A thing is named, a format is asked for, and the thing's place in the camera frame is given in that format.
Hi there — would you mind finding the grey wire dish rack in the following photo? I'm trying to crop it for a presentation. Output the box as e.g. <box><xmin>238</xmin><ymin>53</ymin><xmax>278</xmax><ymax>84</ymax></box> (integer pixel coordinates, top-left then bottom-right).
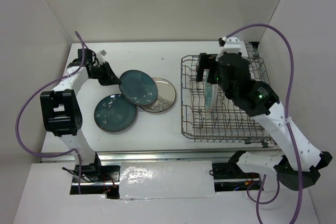
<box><xmin>180</xmin><ymin>55</ymin><xmax>276</xmax><ymax>148</ymax></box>

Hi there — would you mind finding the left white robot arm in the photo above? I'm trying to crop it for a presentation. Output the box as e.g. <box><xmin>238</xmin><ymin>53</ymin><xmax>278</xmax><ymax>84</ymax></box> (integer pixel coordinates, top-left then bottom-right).
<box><xmin>40</xmin><ymin>48</ymin><xmax>121</xmax><ymax>182</ymax></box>

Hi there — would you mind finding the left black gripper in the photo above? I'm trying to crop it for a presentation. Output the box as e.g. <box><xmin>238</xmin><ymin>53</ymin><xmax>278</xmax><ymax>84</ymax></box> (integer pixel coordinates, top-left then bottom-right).
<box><xmin>90</xmin><ymin>61</ymin><xmax>122</xmax><ymax>86</ymax></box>

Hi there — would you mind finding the dark teal plate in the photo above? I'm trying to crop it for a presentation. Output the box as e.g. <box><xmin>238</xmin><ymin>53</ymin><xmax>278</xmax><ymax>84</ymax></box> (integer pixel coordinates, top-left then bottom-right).
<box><xmin>119</xmin><ymin>70</ymin><xmax>158</xmax><ymax>106</ymax></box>
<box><xmin>94</xmin><ymin>94</ymin><xmax>137</xmax><ymax>133</ymax></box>

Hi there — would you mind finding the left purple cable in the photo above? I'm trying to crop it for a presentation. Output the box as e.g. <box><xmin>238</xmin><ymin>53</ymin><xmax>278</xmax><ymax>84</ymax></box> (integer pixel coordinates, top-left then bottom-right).
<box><xmin>15</xmin><ymin>31</ymin><xmax>91</xmax><ymax>195</ymax></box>

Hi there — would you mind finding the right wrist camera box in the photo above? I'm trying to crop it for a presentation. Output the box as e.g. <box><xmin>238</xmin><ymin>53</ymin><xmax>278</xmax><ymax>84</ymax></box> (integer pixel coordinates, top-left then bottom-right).
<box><xmin>215</xmin><ymin>37</ymin><xmax>243</xmax><ymax>61</ymax></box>

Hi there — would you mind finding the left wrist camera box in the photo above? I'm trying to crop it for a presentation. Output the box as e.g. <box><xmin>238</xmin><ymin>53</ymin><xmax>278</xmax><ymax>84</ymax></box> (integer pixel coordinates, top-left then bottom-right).
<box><xmin>96</xmin><ymin>50</ymin><xmax>107</xmax><ymax>62</ymax></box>

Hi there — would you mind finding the dark teal plate left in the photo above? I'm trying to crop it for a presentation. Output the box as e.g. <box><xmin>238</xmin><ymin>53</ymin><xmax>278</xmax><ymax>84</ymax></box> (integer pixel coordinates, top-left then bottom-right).
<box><xmin>94</xmin><ymin>94</ymin><xmax>137</xmax><ymax>133</ymax></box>

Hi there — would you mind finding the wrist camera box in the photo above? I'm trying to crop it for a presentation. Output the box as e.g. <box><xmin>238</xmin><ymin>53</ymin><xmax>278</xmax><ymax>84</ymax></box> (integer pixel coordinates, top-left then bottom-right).
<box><xmin>96</xmin><ymin>50</ymin><xmax>107</xmax><ymax>62</ymax></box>
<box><xmin>215</xmin><ymin>37</ymin><xmax>243</xmax><ymax>61</ymax></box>

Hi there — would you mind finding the patterned plate under stack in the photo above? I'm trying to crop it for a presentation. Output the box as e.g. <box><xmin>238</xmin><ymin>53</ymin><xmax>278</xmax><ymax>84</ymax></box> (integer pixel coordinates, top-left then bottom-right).
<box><xmin>140</xmin><ymin>78</ymin><xmax>176</xmax><ymax>113</ymax></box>

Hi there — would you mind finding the dark teal plate top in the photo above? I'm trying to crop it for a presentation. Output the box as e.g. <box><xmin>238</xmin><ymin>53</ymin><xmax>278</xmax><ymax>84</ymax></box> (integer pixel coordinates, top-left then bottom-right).
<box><xmin>119</xmin><ymin>70</ymin><xmax>158</xmax><ymax>106</ymax></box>

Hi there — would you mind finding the aluminium mounting rail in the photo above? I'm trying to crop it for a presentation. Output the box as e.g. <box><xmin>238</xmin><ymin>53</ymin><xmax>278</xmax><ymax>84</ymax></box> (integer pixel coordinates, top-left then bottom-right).
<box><xmin>40</xmin><ymin>41</ymin><xmax>283</xmax><ymax>196</ymax></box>

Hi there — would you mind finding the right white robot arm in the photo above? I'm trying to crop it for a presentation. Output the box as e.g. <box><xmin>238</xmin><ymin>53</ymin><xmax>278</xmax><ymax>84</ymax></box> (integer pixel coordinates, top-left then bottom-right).
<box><xmin>196</xmin><ymin>52</ymin><xmax>332</xmax><ymax>191</ymax></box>

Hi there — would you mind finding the red teal floral plate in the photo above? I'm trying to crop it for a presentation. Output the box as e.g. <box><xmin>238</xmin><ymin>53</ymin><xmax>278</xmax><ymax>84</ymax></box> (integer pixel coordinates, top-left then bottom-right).
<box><xmin>204</xmin><ymin>70</ymin><xmax>218</xmax><ymax>113</ymax></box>

